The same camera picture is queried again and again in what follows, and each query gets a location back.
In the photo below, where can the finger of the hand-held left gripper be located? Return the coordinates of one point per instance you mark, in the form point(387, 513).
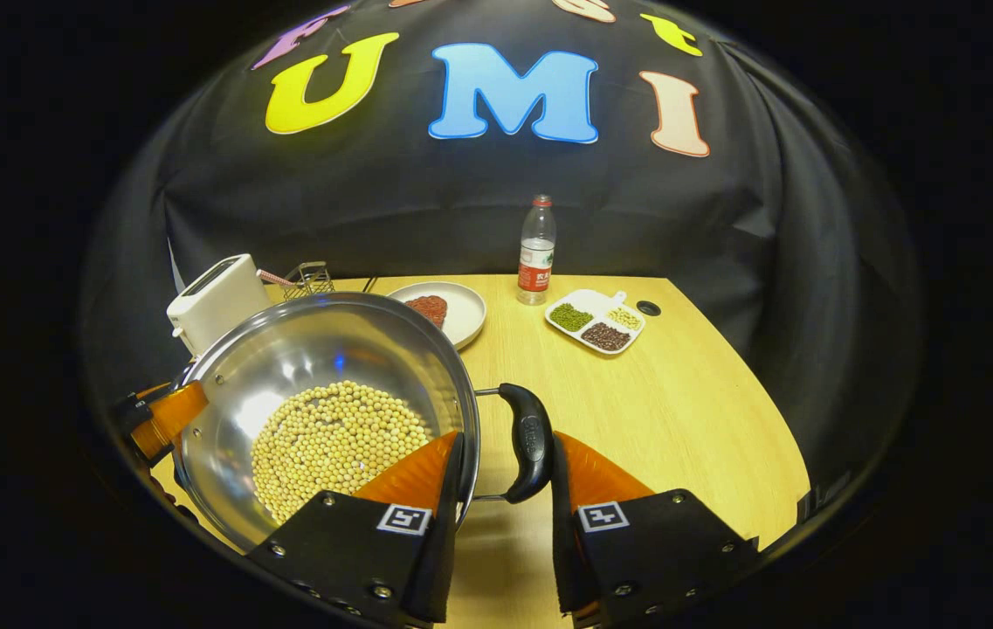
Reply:
point(173, 415)

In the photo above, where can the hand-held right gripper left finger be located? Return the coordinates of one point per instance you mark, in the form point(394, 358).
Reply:
point(451, 559)

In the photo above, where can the white round plate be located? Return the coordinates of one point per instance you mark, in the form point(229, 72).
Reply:
point(465, 319)

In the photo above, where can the clear water bottle red label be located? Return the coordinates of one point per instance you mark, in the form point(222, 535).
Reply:
point(536, 262)

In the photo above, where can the white toaster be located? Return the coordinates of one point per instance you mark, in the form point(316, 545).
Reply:
point(217, 301)

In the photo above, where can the stainless steel pot with soybeans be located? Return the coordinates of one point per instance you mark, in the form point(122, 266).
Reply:
point(330, 349)

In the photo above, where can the red meat piece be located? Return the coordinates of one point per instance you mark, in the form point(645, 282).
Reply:
point(428, 307)

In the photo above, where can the black backdrop cloth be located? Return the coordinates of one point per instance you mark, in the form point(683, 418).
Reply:
point(723, 218)

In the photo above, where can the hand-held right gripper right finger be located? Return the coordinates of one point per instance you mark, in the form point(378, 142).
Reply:
point(564, 542)

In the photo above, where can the white divided dish of beans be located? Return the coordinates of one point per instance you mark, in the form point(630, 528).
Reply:
point(592, 323)

